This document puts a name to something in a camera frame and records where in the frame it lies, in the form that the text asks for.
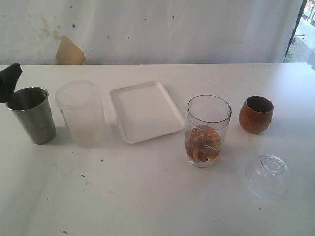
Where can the translucent plastic measuring cup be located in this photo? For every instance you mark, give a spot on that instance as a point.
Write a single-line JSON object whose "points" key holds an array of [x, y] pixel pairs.
{"points": [[81, 107]]}

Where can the clear plastic shaker body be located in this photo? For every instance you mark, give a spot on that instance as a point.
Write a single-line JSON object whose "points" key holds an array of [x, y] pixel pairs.
{"points": [[207, 121]]}

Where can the brown wooden cup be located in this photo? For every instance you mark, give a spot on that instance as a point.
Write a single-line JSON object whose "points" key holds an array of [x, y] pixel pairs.
{"points": [[256, 114]]}

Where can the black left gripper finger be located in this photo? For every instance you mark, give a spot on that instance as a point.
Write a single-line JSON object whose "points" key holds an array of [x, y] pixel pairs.
{"points": [[8, 80]]}

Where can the stainless steel cup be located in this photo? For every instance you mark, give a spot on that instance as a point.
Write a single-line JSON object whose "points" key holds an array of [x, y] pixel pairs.
{"points": [[32, 109]]}

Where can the clear dome shaker lid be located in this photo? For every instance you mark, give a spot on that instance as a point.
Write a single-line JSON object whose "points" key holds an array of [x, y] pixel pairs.
{"points": [[268, 177]]}

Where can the gold candies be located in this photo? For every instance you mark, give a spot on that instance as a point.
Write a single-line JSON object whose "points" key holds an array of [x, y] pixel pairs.
{"points": [[202, 144]]}

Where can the white rectangular tray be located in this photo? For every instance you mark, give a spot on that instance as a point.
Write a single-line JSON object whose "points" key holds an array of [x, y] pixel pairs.
{"points": [[145, 111]]}

